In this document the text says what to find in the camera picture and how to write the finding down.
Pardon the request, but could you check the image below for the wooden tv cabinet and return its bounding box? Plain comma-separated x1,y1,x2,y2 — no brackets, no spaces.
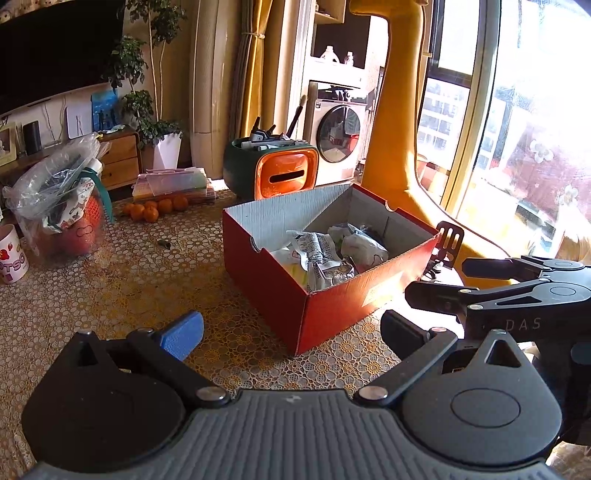
0,128,142,191

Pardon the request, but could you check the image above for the black speaker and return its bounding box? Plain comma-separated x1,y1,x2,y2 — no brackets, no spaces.
23,120,43,156

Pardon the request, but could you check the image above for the beige standing air conditioner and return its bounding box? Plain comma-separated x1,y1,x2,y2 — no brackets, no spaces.
188,0,244,182

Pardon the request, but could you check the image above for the green orange tissue box organizer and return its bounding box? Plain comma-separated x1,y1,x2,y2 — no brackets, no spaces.
222,137,320,202

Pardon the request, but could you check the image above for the green tree in white planter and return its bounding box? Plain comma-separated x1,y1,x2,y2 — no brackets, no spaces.
107,0,186,171

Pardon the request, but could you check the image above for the yellow curtain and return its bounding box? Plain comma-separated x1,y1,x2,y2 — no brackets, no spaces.
228,0,274,140

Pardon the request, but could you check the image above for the stack of clear storage cases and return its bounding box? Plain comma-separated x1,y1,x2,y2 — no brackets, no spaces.
132,167,219,205

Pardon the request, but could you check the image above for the wooden wall shelf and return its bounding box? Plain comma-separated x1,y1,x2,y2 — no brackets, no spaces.
313,0,348,25

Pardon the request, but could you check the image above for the yellow giraffe chair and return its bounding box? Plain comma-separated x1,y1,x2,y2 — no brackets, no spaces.
348,0,511,289

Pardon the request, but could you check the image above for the white washing machine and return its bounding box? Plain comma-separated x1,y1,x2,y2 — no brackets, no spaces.
306,80,371,179

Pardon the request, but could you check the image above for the white pink printed mug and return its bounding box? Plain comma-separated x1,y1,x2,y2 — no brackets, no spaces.
0,223,30,285

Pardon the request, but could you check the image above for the black television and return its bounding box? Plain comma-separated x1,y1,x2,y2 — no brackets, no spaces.
0,0,126,117

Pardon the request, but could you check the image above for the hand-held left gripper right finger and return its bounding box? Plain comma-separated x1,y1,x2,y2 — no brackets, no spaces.
353,310,525,408

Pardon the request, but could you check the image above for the window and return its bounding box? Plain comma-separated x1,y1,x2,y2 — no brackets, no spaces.
414,0,591,271

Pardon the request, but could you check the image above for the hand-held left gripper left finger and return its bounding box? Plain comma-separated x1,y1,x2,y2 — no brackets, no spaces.
65,310,232,409

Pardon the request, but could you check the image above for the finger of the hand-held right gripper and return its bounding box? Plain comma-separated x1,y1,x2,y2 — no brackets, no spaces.
462,255,591,284
405,279,591,325

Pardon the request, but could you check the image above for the white photo frame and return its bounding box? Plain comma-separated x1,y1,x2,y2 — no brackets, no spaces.
0,122,18,168

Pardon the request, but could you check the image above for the white green snack packet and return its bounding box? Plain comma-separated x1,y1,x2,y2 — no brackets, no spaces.
341,230,389,267

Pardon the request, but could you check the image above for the red cardboard box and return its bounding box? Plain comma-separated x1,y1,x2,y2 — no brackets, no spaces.
222,183,441,357

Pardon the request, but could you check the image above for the silver printed packet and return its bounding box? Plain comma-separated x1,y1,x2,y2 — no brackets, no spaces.
285,230,357,292

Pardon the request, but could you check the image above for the long-handled brush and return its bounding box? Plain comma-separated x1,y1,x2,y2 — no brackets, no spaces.
286,94,308,140

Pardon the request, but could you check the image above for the blue picture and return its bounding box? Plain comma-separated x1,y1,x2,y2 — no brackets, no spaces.
91,89,119,133

